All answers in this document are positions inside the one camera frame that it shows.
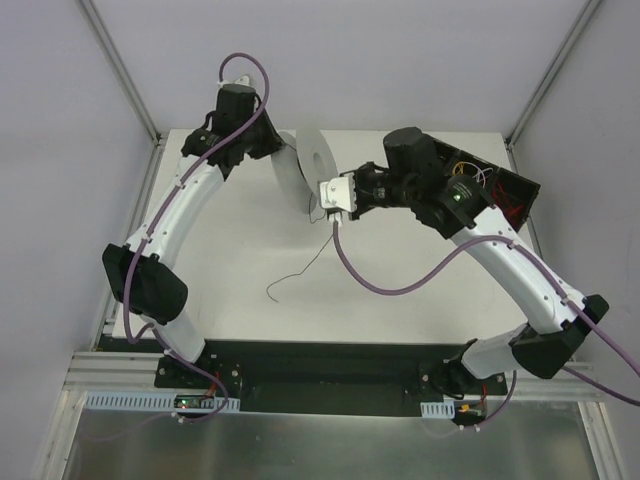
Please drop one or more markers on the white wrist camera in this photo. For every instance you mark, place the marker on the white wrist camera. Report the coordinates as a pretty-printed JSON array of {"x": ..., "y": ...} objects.
[
  {"x": 337, "y": 197},
  {"x": 244, "y": 80}
]

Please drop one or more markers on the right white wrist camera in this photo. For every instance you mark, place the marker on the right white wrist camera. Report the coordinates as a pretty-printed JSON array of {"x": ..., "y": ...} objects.
[{"x": 337, "y": 197}]

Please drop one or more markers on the left white cable duct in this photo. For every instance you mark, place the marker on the left white cable duct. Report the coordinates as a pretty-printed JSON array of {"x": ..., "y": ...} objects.
[{"x": 159, "y": 402}]

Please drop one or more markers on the grey plastic spool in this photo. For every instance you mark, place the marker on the grey plastic spool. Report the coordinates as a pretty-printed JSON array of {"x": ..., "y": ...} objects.
[{"x": 304, "y": 161}]

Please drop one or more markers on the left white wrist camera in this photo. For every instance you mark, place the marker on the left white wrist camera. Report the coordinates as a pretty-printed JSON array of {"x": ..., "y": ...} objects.
[{"x": 244, "y": 80}]

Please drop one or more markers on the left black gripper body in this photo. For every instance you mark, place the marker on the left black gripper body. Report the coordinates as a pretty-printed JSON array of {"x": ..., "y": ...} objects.
[{"x": 270, "y": 138}]

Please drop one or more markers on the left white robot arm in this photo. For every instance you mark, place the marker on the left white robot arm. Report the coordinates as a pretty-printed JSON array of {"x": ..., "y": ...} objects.
[{"x": 141, "y": 271}]

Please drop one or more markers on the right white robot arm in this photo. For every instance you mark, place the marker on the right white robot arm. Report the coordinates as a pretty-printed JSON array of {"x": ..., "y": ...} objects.
[{"x": 558, "y": 317}]

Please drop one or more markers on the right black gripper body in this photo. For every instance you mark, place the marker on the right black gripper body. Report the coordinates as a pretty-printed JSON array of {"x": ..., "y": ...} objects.
[{"x": 360, "y": 190}]

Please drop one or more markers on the white cable duct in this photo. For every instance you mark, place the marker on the white cable duct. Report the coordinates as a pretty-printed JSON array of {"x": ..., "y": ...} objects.
[
  {"x": 159, "y": 402},
  {"x": 445, "y": 409}
]

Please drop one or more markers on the aluminium frame rail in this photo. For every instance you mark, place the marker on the aluminium frame rail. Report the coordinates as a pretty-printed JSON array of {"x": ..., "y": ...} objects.
[{"x": 134, "y": 371}]

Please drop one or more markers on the right white cable duct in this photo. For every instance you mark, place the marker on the right white cable duct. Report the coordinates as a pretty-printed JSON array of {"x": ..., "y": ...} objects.
[{"x": 445, "y": 409}]

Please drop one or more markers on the black three-compartment bin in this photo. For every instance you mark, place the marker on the black three-compartment bin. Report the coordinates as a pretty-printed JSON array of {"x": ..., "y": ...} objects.
[{"x": 512, "y": 193}]

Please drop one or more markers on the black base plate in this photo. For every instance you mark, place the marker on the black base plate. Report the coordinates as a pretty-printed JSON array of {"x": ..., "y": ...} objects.
[{"x": 389, "y": 380}]

